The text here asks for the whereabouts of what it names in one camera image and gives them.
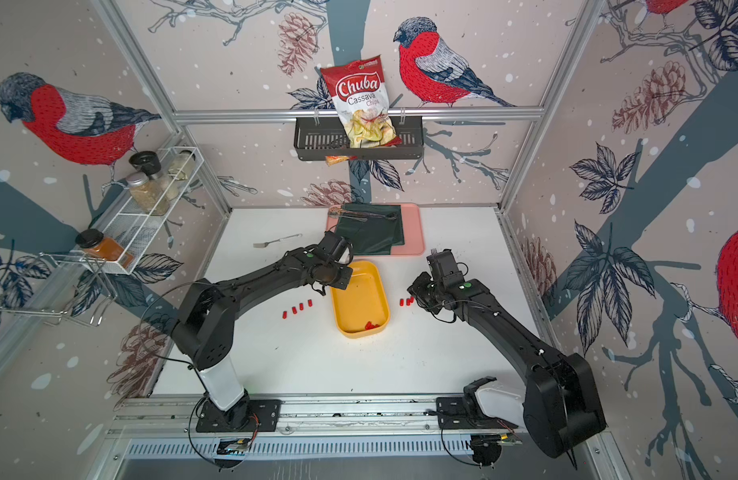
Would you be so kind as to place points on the pink plastic tray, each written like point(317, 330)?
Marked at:
point(412, 227)

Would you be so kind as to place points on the orange spice jar black lid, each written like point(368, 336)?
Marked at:
point(98, 245)

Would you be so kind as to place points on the right circuit board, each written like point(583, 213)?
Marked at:
point(487, 449)

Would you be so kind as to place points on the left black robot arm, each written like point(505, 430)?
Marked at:
point(204, 330)

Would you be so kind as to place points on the silver metal fork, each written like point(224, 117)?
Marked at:
point(265, 244)

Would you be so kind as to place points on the yellow plastic storage box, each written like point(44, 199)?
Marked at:
point(363, 301)

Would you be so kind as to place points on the chrome wire holder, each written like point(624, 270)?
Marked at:
point(55, 288)

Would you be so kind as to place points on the black tongs on tray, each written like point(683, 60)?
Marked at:
point(338, 213)

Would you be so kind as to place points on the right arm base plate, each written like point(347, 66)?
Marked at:
point(461, 412)

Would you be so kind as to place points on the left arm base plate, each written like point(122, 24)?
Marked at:
point(253, 415)

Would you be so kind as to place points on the Chuba cassava chips bag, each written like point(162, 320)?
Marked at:
point(361, 101)

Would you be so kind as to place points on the clear pale spice jar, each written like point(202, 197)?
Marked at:
point(182, 166)

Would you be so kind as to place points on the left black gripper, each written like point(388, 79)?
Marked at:
point(348, 271)

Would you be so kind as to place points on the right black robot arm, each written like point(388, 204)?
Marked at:
point(561, 407)

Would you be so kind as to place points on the silver lid spice jar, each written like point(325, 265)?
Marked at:
point(147, 194)

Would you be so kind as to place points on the white wire spice rack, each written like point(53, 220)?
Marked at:
point(130, 227)

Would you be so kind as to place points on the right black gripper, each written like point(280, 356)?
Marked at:
point(415, 290)

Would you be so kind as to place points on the dark green folded cloth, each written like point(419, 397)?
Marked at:
point(373, 237)

